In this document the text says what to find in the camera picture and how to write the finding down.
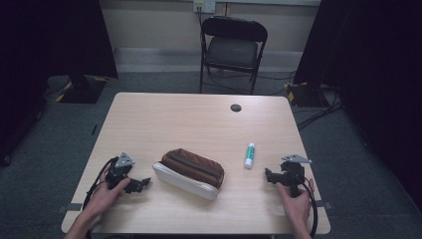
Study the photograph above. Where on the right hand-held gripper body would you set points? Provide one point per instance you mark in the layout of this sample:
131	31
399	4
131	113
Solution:
292	171

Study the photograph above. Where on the black table grommet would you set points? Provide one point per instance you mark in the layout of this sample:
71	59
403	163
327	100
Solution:
236	108

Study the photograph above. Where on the person's right hand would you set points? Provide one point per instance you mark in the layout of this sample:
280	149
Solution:
297	207

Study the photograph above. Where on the brown and white pencil case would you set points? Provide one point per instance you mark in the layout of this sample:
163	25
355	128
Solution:
192	172

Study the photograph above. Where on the white wall outlet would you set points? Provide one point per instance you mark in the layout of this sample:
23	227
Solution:
204	6

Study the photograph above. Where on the person's left hand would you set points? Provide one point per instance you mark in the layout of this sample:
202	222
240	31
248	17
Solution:
104	197

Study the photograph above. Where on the black folding chair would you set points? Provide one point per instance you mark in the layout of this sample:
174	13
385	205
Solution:
232	49

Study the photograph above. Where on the black pen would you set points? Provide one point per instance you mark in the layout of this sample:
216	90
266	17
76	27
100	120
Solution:
94	129

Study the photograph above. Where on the grey tape strip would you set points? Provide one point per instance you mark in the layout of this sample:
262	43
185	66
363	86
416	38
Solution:
323	204
70	207

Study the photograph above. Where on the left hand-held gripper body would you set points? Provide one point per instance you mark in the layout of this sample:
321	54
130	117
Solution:
120	167

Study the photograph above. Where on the black curtain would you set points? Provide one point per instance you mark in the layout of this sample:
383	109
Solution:
40	49
375	83

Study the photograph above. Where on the black stand base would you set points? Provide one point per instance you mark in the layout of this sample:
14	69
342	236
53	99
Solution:
83	89
307	94

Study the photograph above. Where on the green and white glue stick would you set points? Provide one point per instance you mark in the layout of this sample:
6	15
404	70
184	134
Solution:
249	155

